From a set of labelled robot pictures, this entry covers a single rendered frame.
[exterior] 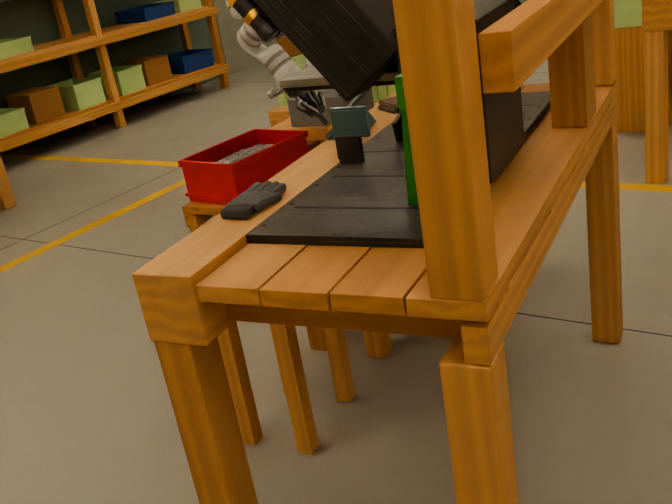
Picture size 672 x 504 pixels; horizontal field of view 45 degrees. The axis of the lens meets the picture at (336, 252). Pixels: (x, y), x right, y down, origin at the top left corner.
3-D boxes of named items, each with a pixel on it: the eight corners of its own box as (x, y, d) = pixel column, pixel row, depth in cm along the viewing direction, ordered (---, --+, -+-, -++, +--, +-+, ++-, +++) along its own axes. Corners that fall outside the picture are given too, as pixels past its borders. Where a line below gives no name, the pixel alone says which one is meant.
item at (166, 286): (149, 341, 162) (130, 273, 156) (408, 128, 283) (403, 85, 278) (207, 347, 155) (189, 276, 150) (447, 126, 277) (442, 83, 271)
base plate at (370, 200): (246, 243, 167) (244, 234, 166) (423, 104, 256) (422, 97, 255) (441, 249, 148) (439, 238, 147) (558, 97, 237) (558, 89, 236)
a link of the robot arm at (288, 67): (284, 92, 233) (270, 76, 233) (308, 68, 227) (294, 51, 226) (269, 100, 226) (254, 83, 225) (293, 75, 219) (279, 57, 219)
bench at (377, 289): (229, 619, 190) (135, 282, 157) (433, 317, 311) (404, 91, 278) (525, 701, 159) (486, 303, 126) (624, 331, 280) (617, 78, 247)
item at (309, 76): (281, 93, 194) (278, 80, 193) (310, 77, 207) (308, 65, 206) (435, 83, 176) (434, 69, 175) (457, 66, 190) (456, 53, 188)
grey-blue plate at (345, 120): (337, 164, 202) (328, 109, 197) (340, 161, 204) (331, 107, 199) (372, 163, 198) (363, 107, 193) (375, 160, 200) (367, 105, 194)
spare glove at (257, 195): (259, 220, 173) (257, 209, 172) (217, 220, 177) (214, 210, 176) (298, 188, 189) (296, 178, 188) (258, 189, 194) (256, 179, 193)
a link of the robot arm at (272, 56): (264, 81, 226) (280, 62, 220) (228, 38, 225) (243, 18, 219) (278, 72, 231) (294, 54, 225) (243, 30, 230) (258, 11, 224)
